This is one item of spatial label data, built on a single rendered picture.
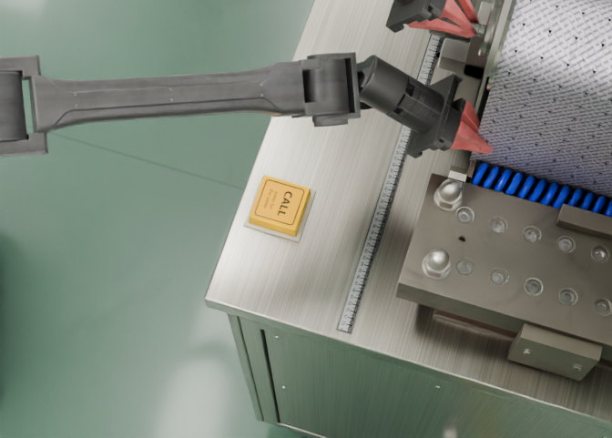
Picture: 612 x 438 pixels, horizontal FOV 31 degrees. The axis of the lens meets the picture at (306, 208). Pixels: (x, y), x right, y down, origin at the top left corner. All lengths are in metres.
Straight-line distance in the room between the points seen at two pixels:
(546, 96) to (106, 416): 1.43
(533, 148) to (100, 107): 0.54
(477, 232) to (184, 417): 1.14
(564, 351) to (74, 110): 0.66
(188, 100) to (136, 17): 1.56
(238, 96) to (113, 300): 1.29
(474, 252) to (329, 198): 0.26
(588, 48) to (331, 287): 0.51
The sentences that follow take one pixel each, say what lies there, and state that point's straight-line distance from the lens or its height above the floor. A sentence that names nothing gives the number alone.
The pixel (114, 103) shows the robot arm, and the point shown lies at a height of 1.27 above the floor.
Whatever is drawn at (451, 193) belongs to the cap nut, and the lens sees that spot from 1.40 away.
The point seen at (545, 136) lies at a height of 1.14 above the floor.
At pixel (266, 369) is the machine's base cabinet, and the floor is 0.59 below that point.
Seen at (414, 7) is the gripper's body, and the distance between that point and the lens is 1.25.
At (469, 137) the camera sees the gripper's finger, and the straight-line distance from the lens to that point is 1.39.
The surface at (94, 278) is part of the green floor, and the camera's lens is 2.53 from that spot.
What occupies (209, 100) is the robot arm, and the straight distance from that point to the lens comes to 1.26.
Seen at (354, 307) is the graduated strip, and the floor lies 0.90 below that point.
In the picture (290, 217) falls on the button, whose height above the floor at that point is 0.92.
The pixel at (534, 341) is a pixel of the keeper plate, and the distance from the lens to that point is 1.40.
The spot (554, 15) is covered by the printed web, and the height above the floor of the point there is 1.31.
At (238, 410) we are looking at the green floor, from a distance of 2.40.
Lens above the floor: 2.35
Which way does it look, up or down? 68 degrees down
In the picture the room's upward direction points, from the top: 2 degrees counter-clockwise
